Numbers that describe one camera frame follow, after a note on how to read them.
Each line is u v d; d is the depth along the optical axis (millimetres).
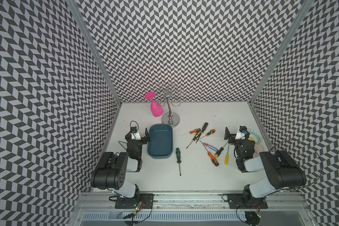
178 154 880
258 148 679
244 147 693
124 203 667
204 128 1006
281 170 456
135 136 772
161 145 908
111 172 450
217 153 889
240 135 766
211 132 987
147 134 845
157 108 929
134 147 680
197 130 990
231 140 814
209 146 943
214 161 847
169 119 1058
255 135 963
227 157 886
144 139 812
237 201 733
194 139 961
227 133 808
